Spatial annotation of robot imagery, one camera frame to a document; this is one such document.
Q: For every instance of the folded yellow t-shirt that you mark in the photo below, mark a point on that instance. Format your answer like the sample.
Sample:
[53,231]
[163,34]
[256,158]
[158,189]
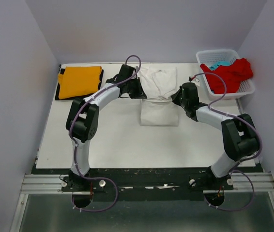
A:
[80,81]

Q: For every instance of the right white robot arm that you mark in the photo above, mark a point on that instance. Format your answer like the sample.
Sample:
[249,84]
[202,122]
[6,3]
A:
[240,139]

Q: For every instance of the teal t-shirt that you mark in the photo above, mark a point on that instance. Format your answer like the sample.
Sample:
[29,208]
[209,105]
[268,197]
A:
[214,66]

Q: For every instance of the red t-shirt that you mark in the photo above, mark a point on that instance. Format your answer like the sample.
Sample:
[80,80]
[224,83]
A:
[232,75]

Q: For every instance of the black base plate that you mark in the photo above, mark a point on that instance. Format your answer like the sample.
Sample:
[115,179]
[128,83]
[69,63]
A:
[109,193]

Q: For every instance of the white t-shirt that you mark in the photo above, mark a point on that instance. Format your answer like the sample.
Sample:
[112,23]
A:
[158,85]

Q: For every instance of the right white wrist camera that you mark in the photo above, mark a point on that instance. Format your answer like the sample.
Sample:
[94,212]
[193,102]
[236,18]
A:
[195,80]

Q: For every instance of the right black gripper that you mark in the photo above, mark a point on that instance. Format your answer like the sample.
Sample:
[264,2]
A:
[175,97]

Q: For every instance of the white plastic basket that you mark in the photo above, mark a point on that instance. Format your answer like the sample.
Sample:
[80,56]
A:
[210,58]

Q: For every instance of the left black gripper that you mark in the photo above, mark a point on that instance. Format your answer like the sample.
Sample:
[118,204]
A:
[139,93]

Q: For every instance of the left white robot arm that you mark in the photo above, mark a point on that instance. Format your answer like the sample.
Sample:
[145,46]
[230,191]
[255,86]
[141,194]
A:
[82,121]

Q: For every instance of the aluminium rail frame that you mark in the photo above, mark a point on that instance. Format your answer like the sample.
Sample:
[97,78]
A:
[42,183]

